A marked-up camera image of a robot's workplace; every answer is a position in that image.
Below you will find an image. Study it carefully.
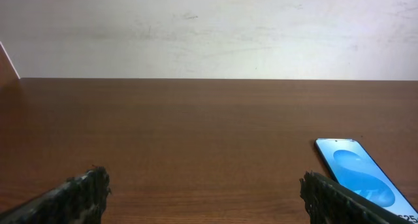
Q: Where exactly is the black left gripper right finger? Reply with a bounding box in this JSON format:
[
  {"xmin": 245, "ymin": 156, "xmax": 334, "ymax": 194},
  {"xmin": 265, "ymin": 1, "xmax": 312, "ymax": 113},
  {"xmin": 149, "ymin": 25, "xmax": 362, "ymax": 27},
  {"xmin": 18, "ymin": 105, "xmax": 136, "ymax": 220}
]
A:
[{"xmin": 300, "ymin": 172, "xmax": 410, "ymax": 224}]

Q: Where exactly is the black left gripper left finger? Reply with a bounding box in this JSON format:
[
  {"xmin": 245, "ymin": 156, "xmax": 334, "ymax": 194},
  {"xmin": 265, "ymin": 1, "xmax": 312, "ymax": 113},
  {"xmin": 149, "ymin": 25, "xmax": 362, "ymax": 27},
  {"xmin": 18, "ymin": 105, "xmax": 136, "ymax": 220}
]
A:
[{"xmin": 1, "ymin": 167, "xmax": 110, "ymax": 224}]

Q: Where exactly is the blue Galaxy smartphone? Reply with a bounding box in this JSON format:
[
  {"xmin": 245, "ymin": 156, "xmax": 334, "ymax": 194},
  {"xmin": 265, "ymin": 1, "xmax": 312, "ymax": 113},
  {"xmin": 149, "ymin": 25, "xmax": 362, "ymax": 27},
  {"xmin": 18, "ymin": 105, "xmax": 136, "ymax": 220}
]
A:
[{"xmin": 315, "ymin": 138, "xmax": 417, "ymax": 223}]

